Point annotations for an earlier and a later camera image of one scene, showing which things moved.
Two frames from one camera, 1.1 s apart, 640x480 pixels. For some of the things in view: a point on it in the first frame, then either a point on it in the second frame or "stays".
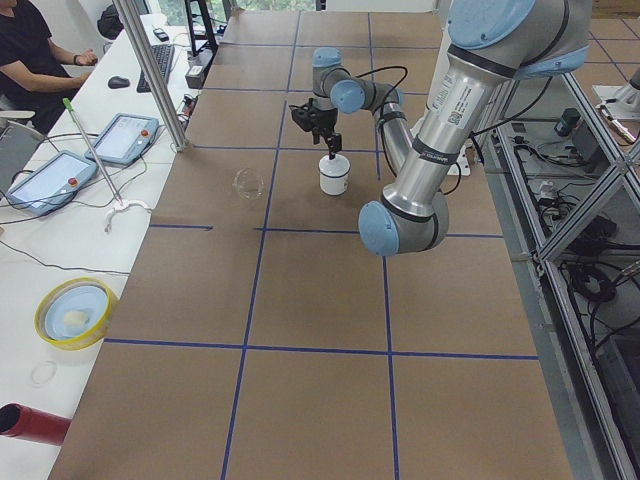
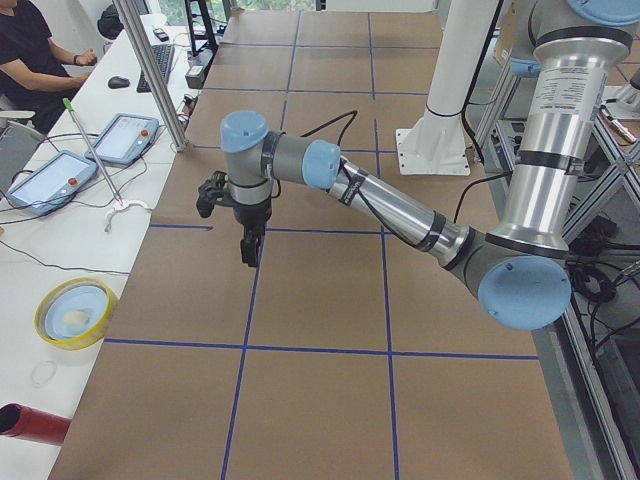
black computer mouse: [118, 82] stays
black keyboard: [164, 54] stays
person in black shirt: [37, 79] stays
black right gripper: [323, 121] -> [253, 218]
